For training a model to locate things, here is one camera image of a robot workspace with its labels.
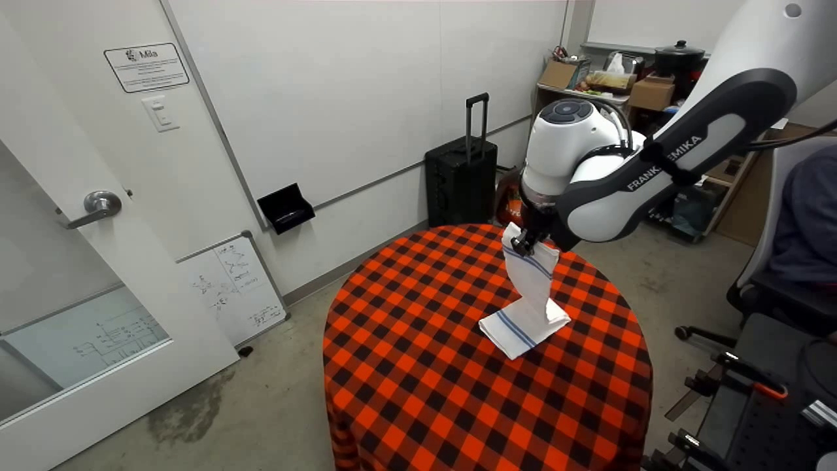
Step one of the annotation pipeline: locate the wall mounted whiteboard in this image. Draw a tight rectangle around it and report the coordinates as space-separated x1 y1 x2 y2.
580 0 747 56

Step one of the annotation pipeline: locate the small open cardboard box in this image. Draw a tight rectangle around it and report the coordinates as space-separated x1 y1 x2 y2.
535 55 584 92

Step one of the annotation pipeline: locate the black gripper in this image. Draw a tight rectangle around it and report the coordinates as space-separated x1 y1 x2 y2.
508 196 570 262

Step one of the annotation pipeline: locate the red black plaid tablecloth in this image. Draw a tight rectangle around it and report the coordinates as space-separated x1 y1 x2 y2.
321 220 657 471

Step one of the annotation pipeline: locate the small leaning whiteboard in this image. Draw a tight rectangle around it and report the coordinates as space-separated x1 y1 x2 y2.
174 230 289 348

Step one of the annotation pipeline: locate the closed brown cardboard box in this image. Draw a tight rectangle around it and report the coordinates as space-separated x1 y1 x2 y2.
624 76 676 113

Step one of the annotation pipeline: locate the black wall tray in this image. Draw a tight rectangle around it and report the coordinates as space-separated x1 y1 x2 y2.
255 181 317 234

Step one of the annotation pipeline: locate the black wheeled suitcase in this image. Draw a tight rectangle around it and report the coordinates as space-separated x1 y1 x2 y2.
421 92 499 230

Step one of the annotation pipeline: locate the silver door handle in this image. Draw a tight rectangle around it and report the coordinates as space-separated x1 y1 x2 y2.
66 188 126 230

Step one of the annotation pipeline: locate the white door sign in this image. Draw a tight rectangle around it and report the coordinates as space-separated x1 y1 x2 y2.
101 39 192 97

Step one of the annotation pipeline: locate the orange black backpack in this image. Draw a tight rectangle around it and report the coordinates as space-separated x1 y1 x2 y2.
491 171 529 230

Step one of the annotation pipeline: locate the grey office chair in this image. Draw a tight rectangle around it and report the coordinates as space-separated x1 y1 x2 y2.
674 130 837 351

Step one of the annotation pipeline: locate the wooden shelf unit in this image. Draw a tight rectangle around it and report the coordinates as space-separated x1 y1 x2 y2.
530 81 773 242

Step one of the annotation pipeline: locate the white spray bottle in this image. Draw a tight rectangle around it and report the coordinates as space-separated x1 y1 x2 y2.
601 48 629 77

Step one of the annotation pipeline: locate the white light switch plate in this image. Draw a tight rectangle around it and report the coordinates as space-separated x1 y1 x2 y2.
140 92 179 136

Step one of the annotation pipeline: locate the black equipment stand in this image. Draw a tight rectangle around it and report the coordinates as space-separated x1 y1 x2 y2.
644 310 837 471

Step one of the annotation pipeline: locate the dark blue jacket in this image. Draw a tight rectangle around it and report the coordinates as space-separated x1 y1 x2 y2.
765 140 837 296

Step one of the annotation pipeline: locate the white dishcloth with blue stripes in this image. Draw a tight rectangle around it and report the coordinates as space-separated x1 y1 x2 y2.
475 222 572 360

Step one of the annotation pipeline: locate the white door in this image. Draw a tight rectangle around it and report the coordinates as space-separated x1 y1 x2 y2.
0 0 242 471

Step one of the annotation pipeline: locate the dark green bin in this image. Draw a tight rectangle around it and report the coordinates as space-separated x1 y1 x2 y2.
667 183 727 242

